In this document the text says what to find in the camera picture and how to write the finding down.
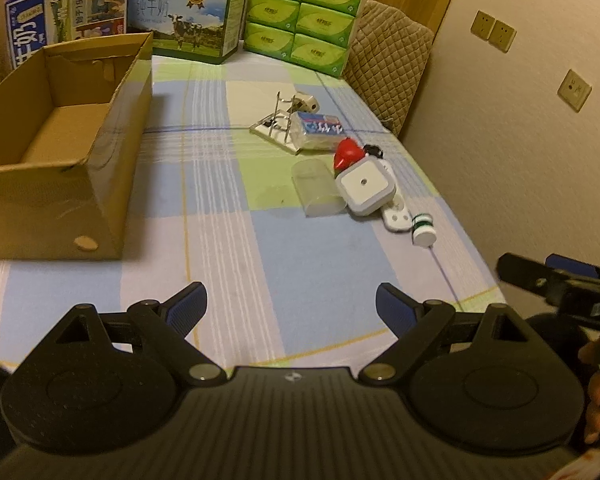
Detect red toy figure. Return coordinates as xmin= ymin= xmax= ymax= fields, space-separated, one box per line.
xmin=332 ymin=138 xmax=366 ymax=176

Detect white square tray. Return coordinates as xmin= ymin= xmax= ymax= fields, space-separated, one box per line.
xmin=249 ymin=112 xmax=300 ymax=155

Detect double wall socket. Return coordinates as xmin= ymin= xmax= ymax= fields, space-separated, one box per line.
xmin=470 ymin=11 xmax=517 ymax=53

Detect blue dental floss box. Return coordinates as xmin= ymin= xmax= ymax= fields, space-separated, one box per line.
xmin=289 ymin=112 xmax=347 ymax=151

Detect white three-pin plug adapter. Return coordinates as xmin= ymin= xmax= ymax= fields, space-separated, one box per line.
xmin=288 ymin=91 xmax=320 ymax=114

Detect green white small bottle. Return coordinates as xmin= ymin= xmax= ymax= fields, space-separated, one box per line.
xmin=411 ymin=212 xmax=437 ymax=248

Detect black toy car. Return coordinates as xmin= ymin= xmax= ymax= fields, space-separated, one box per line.
xmin=363 ymin=144 xmax=384 ymax=159

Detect cow picture milk box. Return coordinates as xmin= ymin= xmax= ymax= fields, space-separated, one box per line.
xmin=128 ymin=0 xmax=247 ymax=64

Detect quilted beige chair cushion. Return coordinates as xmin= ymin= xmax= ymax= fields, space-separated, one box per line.
xmin=343 ymin=0 xmax=434 ymax=136

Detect white Midea remote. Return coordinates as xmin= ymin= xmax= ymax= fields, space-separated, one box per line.
xmin=379 ymin=159 xmax=412 ymax=233

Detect checkered tablecloth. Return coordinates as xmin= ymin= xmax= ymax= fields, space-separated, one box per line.
xmin=0 ymin=51 xmax=503 ymax=367

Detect green tissue pack bundle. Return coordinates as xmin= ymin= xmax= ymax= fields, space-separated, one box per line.
xmin=242 ymin=0 xmax=366 ymax=78

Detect clear plastic container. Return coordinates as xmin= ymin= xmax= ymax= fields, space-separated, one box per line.
xmin=291 ymin=158 xmax=346 ymax=218

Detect open cardboard box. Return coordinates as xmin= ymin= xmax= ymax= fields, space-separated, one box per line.
xmin=0 ymin=32 xmax=152 ymax=260

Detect single wall socket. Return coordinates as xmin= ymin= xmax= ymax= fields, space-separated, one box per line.
xmin=557 ymin=70 xmax=592 ymax=113

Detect blue milk carton box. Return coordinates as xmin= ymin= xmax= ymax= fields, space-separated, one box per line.
xmin=5 ymin=0 xmax=128 ymax=68

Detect white square night light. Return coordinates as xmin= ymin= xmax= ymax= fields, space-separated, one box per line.
xmin=335 ymin=156 xmax=396 ymax=217

